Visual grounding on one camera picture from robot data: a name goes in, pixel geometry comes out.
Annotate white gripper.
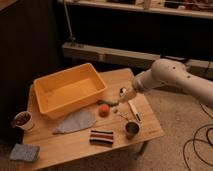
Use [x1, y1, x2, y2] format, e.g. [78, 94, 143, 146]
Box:
[119, 78, 146, 103]

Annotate metal fork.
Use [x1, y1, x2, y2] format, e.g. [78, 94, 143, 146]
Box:
[111, 107, 129, 122]

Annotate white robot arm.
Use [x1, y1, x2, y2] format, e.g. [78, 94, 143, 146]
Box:
[119, 59, 213, 109]

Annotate yellow plastic tray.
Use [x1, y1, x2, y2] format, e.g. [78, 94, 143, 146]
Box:
[33, 63, 107, 119]

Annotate orange ball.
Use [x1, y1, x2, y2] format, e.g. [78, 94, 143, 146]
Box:
[99, 104, 110, 117]

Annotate green bean pod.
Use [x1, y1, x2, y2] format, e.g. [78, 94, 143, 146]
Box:
[97, 100, 119, 107]

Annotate metal cup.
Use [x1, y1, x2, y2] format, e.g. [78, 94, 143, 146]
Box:
[125, 122, 140, 139]

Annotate grey cloth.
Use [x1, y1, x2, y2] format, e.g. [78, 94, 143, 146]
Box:
[53, 109, 96, 134]

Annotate striped cloth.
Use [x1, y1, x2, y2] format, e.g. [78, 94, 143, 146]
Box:
[89, 130, 114, 145]

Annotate wooden table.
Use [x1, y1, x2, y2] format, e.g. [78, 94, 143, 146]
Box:
[20, 68, 164, 171]

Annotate white cup with contents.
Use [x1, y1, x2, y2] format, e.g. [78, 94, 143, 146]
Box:
[14, 111, 34, 131]

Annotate blue sponge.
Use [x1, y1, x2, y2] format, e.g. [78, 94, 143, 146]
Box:
[9, 144, 40, 162]

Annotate black cables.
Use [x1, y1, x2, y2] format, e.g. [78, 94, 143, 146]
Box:
[182, 99, 213, 168]

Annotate metal shelf rail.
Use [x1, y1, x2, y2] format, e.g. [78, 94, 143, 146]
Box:
[62, 42, 213, 79]

